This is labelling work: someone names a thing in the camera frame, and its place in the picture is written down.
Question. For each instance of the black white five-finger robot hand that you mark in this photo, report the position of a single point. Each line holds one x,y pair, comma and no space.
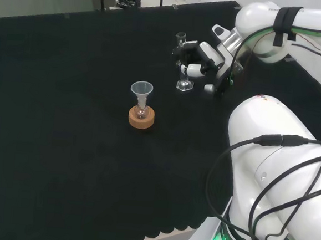
210,57

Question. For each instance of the clear glass graduated cylinder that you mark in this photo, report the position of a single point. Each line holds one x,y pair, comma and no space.
185,85

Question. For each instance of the clear cloth clip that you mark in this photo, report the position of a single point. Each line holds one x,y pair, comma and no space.
236,7
175,7

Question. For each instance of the clear plastic funnel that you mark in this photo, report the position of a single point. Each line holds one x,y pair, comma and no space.
141,89

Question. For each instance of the small round-bottom glass flask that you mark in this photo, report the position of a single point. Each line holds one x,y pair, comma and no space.
141,113

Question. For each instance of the black scalloped bench cloth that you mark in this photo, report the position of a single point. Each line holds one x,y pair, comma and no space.
66,118

